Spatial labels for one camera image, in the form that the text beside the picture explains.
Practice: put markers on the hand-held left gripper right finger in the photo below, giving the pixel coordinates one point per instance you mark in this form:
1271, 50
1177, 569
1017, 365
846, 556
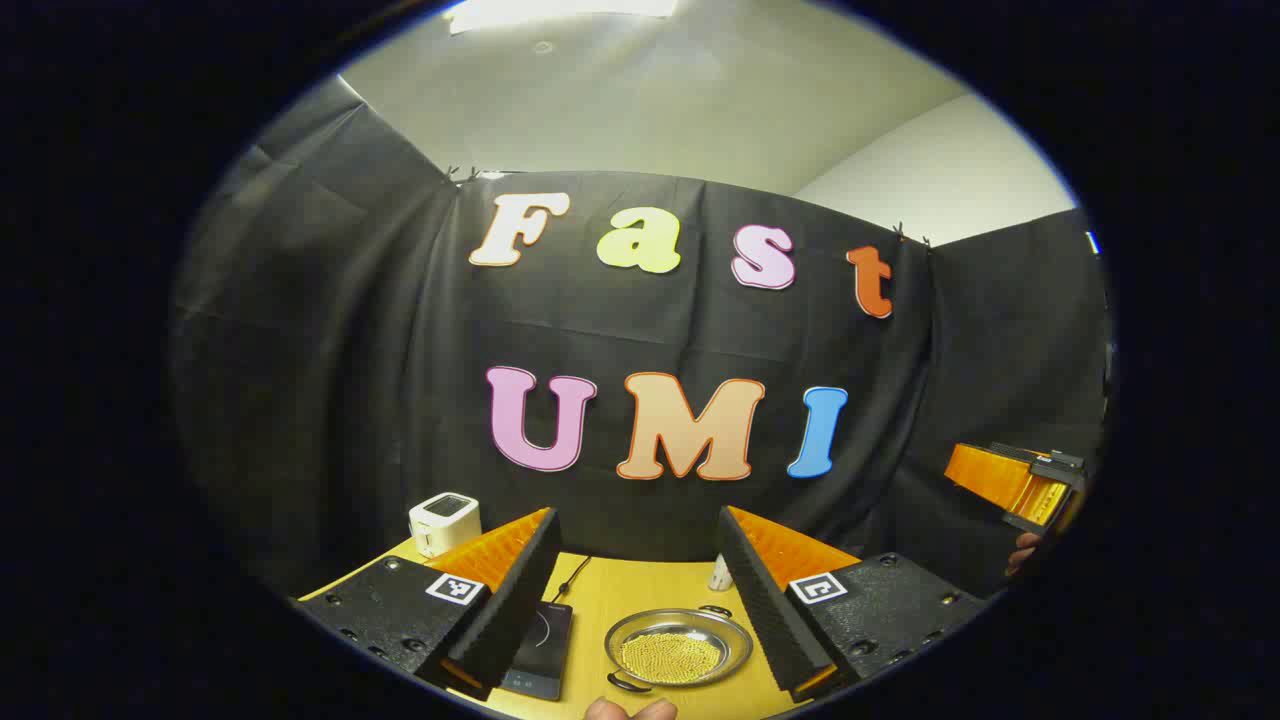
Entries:
765, 610

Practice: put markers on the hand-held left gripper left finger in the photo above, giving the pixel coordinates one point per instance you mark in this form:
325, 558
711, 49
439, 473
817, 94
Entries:
505, 610

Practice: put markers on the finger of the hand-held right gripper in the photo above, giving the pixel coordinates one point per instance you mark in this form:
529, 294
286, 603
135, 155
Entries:
990, 478

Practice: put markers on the black induction cooktop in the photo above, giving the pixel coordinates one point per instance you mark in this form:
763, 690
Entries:
545, 640

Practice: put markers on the stainless steel pot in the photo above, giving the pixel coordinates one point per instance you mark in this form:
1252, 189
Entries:
730, 650

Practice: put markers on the clear bottle with pink label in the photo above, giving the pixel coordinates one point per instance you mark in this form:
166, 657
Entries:
720, 574

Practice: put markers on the pile of yellow soybeans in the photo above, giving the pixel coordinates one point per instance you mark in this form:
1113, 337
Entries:
670, 657

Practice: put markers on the white boxy kitchen appliance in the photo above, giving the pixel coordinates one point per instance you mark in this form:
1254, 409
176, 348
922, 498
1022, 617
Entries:
445, 520

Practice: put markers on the black backdrop cloth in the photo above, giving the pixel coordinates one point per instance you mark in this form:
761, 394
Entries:
330, 350

